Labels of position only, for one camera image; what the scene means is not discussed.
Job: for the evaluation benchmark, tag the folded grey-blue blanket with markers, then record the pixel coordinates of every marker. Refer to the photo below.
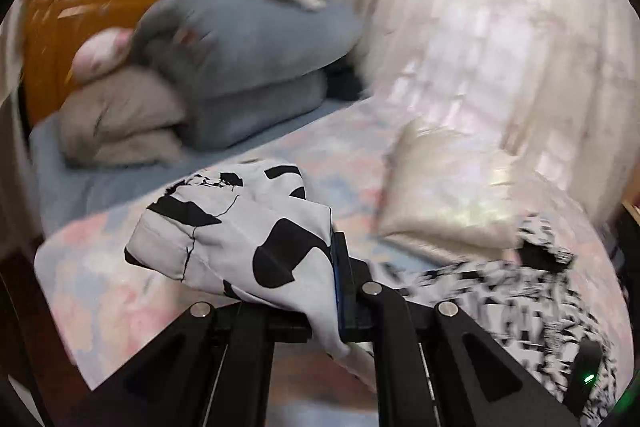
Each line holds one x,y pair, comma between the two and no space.
240,62

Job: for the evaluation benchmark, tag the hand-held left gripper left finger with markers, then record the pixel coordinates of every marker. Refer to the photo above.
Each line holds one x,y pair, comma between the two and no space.
240,337

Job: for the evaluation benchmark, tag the sheer white curtain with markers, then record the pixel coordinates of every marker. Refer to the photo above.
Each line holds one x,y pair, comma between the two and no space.
475,22

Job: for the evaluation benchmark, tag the wooden headboard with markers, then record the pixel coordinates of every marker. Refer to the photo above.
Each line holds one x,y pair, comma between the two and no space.
55,37

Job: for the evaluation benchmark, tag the white black-print garment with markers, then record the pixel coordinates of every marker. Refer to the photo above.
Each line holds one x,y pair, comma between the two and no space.
225,247

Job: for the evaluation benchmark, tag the light blue bedsheet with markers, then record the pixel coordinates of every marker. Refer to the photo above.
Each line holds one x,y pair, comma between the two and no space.
60,172

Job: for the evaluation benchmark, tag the pink white pillow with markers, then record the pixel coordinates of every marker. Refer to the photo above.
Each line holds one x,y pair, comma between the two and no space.
102,52

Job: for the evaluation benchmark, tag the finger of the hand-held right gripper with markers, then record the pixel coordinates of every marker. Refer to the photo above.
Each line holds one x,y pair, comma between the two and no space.
542,257

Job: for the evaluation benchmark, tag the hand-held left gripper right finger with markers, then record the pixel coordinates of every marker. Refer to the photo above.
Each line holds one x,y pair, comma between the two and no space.
341,279

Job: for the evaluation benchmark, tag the beige pillow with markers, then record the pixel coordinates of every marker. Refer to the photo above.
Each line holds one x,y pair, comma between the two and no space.
120,117

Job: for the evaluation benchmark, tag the cream satin pillow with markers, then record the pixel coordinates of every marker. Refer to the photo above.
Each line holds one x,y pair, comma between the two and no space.
445,187

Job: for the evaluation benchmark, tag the pastel floral bedsheet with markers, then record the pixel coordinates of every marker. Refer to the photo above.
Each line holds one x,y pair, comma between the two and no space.
345,147

